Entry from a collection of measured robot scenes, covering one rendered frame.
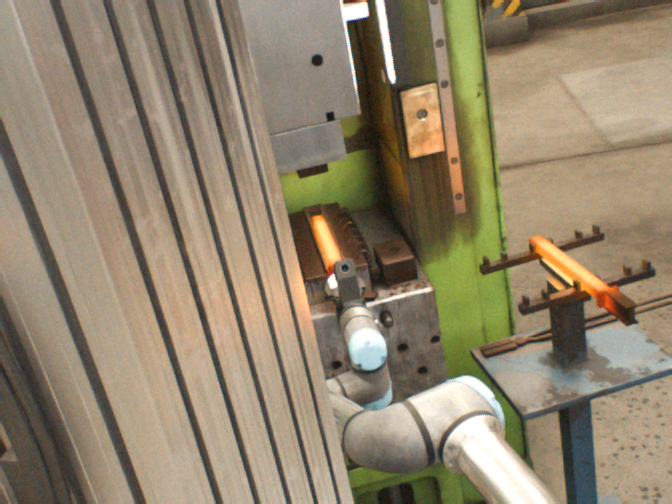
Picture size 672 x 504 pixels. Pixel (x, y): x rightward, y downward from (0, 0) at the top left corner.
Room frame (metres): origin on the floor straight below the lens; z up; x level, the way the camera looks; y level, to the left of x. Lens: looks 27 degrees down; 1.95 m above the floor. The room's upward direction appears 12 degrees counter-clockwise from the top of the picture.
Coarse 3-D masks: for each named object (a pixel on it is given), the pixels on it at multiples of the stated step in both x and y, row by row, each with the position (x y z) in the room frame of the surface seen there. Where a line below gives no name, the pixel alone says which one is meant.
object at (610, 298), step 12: (540, 240) 1.80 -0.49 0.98; (540, 252) 1.77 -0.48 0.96; (552, 252) 1.73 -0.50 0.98; (564, 264) 1.67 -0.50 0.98; (576, 264) 1.66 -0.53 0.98; (576, 276) 1.61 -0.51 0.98; (588, 276) 1.60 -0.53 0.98; (588, 288) 1.57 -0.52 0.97; (600, 288) 1.54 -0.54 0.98; (612, 288) 1.52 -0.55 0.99; (600, 300) 1.51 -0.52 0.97; (612, 300) 1.49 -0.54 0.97; (624, 300) 1.46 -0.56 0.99; (612, 312) 1.49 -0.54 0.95; (624, 312) 1.45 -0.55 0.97; (624, 324) 1.44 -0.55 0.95
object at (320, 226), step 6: (318, 216) 2.15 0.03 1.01; (318, 222) 2.11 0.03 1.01; (324, 222) 2.10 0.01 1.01; (318, 228) 2.07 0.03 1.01; (324, 228) 2.06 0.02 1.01; (318, 234) 2.04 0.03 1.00; (324, 234) 2.03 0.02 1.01; (324, 240) 1.99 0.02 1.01; (330, 240) 1.98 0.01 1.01; (324, 246) 1.96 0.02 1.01; (330, 246) 1.95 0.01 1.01; (330, 252) 1.91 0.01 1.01; (336, 252) 1.91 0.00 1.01; (330, 258) 1.88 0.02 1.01; (336, 258) 1.87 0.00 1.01; (330, 264) 1.85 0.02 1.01; (330, 270) 1.82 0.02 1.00
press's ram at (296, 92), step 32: (256, 0) 1.83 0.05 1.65; (288, 0) 1.84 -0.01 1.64; (320, 0) 1.85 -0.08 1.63; (256, 32) 1.83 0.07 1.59; (288, 32) 1.84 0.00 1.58; (320, 32) 1.84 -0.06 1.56; (256, 64) 1.83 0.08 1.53; (288, 64) 1.84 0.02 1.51; (320, 64) 1.85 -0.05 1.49; (352, 64) 1.85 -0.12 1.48; (288, 96) 1.84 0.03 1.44; (320, 96) 1.84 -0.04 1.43; (352, 96) 1.85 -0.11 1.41; (288, 128) 1.84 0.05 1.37
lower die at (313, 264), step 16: (304, 208) 2.25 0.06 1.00; (320, 208) 2.22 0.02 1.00; (336, 208) 2.22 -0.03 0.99; (304, 224) 2.16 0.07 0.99; (336, 224) 2.11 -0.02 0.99; (304, 240) 2.05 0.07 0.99; (336, 240) 1.99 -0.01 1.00; (352, 240) 1.99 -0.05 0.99; (304, 256) 1.96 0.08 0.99; (320, 256) 1.93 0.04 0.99; (352, 256) 1.90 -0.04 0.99; (304, 272) 1.87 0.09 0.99; (320, 272) 1.85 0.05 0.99; (368, 272) 1.85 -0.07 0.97; (320, 288) 1.83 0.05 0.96; (368, 288) 1.84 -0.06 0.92
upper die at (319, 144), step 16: (304, 128) 1.84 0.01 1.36; (320, 128) 1.84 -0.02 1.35; (336, 128) 1.84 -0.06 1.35; (272, 144) 1.83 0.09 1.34; (288, 144) 1.83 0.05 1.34; (304, 144) 1.84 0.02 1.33; (320, 144) 1.84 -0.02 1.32; (336, 144) 1.84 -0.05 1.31; (288, 160) 1.83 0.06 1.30; (304, 160) 1.84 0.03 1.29; (320, 160) 1.84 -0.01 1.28; (336, 160) 1.84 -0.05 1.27
